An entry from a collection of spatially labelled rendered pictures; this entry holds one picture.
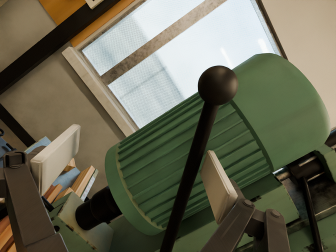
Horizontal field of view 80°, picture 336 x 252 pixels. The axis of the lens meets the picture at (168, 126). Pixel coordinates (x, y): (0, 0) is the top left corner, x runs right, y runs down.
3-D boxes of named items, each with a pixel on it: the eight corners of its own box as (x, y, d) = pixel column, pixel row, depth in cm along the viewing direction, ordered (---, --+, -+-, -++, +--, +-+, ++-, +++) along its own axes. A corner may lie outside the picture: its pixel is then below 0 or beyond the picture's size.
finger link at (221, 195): (229, 193, 14) (239, 195, 15) (207, 149, 21) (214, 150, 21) (216, 225, 15) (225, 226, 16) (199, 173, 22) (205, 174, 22)
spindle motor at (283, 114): (114, 134, 43) (244, 49, 38) (160, 189, 49) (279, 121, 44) (87, 184, 27) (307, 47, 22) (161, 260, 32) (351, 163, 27)
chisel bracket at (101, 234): (42, 208, 43) (72, 189, 42) (87, 247, 47) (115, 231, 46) (20, 238, 36) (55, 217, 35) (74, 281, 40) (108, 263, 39)
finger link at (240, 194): (244, 221, 13) (285, 227, 14) (221, 176, 18) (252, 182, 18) (236, 238, 14) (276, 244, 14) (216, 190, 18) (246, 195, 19)
